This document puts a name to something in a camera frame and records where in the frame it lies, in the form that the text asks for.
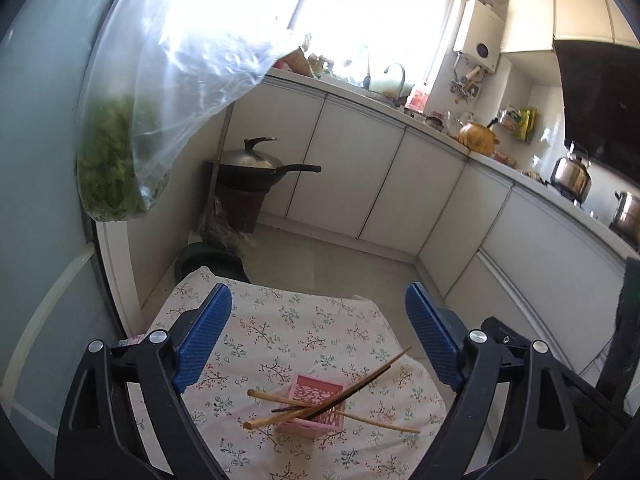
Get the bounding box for dark stool under wok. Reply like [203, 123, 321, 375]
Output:
[212, 182, 267, 236]

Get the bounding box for wicker basket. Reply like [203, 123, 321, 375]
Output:
[284, 46, 314, 79]

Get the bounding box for floral tablecloth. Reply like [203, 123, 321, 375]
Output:
[126, 265, 449, 480]

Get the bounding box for dark wooden chopstick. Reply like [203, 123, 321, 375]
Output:
[270, 402, 323, 414]
[299, 365, 393, 418]

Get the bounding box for black range hood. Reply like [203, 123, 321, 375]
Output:
[552, 39, 640, 182]

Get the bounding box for wall rack with packets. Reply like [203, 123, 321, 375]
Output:
[497, 104, 539, 144]

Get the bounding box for white wall cabinet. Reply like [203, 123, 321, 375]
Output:
[499, 0, 640, 57]

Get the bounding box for pink plastic utensil basket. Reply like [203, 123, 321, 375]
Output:
[275, 373, 346, 439]

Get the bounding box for orange clay pot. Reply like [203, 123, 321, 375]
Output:
[457, 117, 501, 157]

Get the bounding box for hanging kitchen utensils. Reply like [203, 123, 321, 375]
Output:
[449, 64, 484, 102]

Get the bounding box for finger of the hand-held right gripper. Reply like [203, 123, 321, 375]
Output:
[482, 315, 634, 433]
[596, 256, 640, 413]

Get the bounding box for steel pot with lid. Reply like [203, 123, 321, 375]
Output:
[549, 141, 594, 202]

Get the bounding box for white water heater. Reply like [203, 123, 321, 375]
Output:
[452, 0, 506, 74]

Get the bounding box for black wok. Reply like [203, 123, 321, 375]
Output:
[217, 159, 322, 194]

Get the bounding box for crumpled clear plastic bag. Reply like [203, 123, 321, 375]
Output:
[191, 197, 259, 257]

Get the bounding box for chrome faucet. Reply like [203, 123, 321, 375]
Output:
[382, 62, 408, 107]

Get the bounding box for light bamboo chopstick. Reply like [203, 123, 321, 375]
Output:
[247, 388, 422, 434]
[242, 346, 413, 430]

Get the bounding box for long grey handle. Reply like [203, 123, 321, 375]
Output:
[202, 104, 234, 239]

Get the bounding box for plastic bag of greens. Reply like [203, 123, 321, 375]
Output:
[74, 0, 312, 224]

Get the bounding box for window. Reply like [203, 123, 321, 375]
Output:
[289, 0, 462, 97]

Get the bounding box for white sink cabinet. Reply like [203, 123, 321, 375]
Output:
[231, 66, 469, 257]

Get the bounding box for large steel stockpot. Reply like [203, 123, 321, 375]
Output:
[609, 189, 640, 242]

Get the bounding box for steel wok lid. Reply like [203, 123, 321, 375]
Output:
[218, 136, 284, 171]

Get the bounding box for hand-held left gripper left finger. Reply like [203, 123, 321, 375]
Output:
[54, 283, 233, 480]

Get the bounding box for white drawer cabinet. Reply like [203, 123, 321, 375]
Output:
[414, 154, 640, 377]

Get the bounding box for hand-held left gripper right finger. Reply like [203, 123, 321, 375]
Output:
[405, 282, 586, 480]

